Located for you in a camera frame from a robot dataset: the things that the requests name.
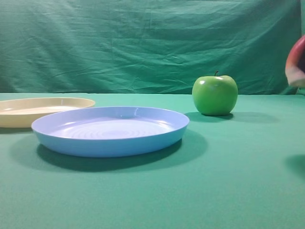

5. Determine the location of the green backdrop cloth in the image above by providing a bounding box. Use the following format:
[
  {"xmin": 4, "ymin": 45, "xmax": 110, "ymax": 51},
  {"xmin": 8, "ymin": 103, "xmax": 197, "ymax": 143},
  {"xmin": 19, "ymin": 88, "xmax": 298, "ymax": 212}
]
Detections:
[{"xmin": 0, "ymin": 0, "xmax": 305, "ymax": 94}]

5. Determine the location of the green apple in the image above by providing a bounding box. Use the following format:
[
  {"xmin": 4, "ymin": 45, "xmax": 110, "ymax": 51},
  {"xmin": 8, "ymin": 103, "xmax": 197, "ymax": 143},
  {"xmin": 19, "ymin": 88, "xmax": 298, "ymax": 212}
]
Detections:
[{"xmin": 192, "ymin": 72, "xmax": 238, "ymax": 116}]

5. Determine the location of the pale yellow round plate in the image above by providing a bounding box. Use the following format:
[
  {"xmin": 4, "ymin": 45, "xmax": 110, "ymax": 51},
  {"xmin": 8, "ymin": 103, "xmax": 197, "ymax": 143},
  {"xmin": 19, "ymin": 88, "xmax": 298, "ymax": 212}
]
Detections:
[{"xmin": 0, "ymin": 97, "xmax": 95, "ymax": 128}]

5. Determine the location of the green tablecloth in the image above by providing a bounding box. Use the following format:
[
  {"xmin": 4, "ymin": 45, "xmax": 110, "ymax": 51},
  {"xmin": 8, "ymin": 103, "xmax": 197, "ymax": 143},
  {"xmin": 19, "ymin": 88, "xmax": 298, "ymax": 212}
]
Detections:
[{"xmin": 0, "ymin": 94, "xmax": 305, "ymax": 229}]

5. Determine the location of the round red-topped bread bun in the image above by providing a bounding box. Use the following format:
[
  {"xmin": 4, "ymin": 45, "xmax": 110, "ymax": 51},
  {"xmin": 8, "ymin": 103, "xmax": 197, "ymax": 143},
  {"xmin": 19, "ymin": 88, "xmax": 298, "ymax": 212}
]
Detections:
[{"xmin": 285, "ymin": 35, "xmax": 305, "ymax": 88}]

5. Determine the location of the light blue round plate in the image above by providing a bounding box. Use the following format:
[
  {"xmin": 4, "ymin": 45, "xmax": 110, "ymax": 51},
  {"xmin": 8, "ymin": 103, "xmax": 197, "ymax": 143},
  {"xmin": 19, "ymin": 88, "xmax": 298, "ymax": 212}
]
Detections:
[{"xmin": 31, "ymin": 106, "xmax": 190, "ymax": 157}]

